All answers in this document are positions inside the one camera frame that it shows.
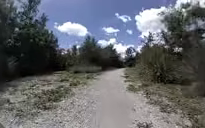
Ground stony grassy verge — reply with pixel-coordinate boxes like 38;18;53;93
0;69;107;128
122;66;205;128

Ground row of dark trees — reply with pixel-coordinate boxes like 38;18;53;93
0;0;72;86
69;34;138;72

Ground row of tall bushes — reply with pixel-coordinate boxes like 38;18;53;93
135;0;205;98

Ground pale gravel path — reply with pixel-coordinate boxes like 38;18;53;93
84;68;149;128

